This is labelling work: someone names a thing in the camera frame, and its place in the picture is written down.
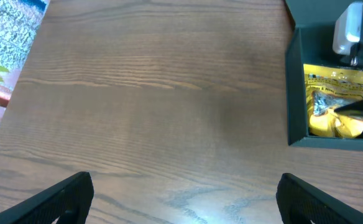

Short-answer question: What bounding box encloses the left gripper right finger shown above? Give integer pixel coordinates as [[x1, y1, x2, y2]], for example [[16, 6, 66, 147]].
[[276, 173, 363, 224]]

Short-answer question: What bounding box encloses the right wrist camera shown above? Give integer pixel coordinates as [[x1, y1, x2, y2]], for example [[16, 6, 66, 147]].
[[333, 1, 363, 55]]

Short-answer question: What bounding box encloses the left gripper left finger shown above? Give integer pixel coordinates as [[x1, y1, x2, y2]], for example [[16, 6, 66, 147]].
[[0, 172, 94, 224]]

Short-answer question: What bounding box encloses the yellow snack pouch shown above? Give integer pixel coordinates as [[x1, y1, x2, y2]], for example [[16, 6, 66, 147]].
[[303, 64, 363, 139]]

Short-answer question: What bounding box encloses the black gift box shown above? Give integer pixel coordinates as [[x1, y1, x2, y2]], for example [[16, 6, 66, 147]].
[[285, 0, 363, 151]]

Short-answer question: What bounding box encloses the blue abstract painting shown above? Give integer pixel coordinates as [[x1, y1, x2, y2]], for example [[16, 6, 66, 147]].
[[0, 0, 50, 123]]

